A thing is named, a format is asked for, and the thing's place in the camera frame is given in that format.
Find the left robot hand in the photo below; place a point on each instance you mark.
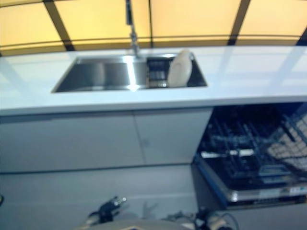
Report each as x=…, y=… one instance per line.
x=111, y=204

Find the open dishwasher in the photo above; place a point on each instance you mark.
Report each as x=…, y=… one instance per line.
x=239, y=177

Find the beige robot torso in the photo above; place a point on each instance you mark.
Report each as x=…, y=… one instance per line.
x=134, y=226

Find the white cabinet door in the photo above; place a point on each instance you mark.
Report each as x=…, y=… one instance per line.
x=170, y=136
x=72, y=141

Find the stainless steel sink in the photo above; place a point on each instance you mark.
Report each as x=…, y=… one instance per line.
x=96, y=74

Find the black sink dish rack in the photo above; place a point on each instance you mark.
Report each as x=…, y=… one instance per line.
x=157, y=72

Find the chrome kitchen faucet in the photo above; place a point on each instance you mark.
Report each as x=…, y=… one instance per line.
x=132, y=31

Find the black window frame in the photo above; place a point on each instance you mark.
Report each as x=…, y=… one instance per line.
x=57, y=19

